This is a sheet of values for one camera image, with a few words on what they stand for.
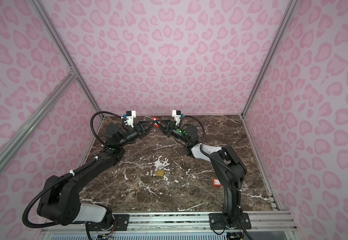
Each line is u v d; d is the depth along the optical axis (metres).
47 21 0.73
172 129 0.72
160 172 0.88
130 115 0.72
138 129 0.67
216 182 0.84
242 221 0.73
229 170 0.47
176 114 0.78
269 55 0.86
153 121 0.73
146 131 0.69
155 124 0.74
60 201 0.42
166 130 0.72
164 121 0.75
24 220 0.37
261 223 0.74
